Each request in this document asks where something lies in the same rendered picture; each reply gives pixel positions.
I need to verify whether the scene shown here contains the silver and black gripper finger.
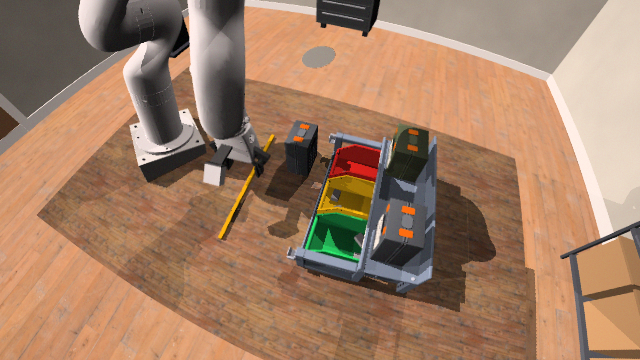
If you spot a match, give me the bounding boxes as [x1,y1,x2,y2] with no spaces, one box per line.
[209,140,234,170]
[251,146,270,178]

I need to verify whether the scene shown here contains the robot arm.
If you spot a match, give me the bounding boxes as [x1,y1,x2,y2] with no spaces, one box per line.
[79,0,250,186]

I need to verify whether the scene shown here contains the orange bar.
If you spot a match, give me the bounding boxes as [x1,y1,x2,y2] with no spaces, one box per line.
[218,135,275,240]

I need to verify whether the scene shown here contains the yellow open bin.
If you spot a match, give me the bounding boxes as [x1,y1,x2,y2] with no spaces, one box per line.
[317,175,375,220]

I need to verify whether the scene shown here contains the green bin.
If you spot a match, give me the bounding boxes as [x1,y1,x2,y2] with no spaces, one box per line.
[305,212,368,263]

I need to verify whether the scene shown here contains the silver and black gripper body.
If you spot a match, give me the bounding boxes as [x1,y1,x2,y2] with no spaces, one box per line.
[214,123,260,163]

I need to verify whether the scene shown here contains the red open bin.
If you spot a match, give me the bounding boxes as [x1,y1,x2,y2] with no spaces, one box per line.
[328,144,381,182]

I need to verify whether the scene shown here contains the grey metal shelf rack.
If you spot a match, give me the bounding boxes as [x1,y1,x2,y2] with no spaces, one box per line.
[287,132,437,294]

